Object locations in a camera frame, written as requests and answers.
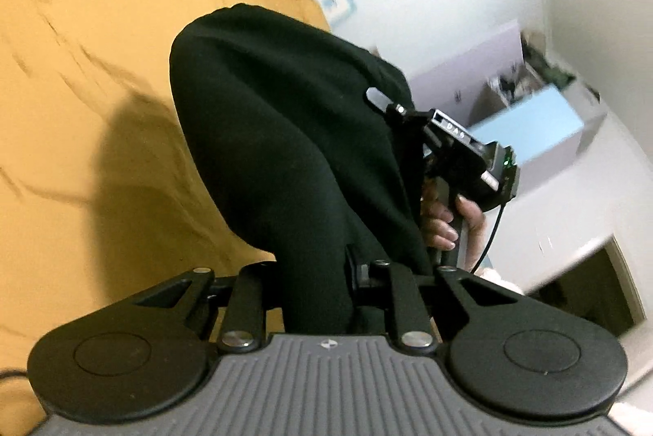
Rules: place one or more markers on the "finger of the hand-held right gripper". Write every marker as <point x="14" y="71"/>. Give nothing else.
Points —
<point x="390" y="107"/>

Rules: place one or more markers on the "person's right hand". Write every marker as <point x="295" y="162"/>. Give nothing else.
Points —
<point x="449" y="221"/>

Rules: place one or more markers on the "yellow bed sheet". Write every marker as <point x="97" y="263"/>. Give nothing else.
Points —
<point x="86" y="99"/>

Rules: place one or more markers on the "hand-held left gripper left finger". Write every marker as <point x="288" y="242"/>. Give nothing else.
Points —
<point x="245" y="303"/>

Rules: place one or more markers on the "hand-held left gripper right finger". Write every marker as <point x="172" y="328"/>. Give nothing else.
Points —
<point x="408" y="303"/>

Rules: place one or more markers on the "black garment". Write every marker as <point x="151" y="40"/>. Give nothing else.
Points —
<point x="285" y="150"/>

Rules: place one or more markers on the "light blue board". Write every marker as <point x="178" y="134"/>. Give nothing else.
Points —
<point x="530" y="130"/>

